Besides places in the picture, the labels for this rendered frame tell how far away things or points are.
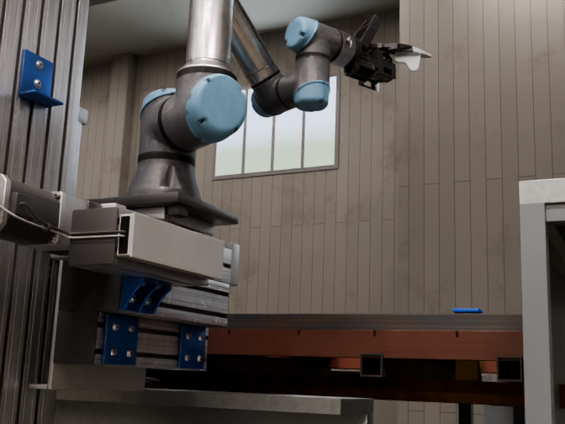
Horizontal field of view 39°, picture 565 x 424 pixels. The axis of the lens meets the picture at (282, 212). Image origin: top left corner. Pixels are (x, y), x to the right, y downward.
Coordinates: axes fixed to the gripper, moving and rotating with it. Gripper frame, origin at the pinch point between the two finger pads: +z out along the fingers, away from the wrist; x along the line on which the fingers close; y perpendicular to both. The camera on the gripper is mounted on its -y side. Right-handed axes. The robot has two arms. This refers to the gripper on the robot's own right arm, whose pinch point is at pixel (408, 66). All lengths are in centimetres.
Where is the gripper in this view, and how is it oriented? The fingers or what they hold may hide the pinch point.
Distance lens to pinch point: 194.7
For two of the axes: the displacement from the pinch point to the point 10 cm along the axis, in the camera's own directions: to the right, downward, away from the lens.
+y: 0.4, 9.5, -3.2
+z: 7.9, 1.6, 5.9
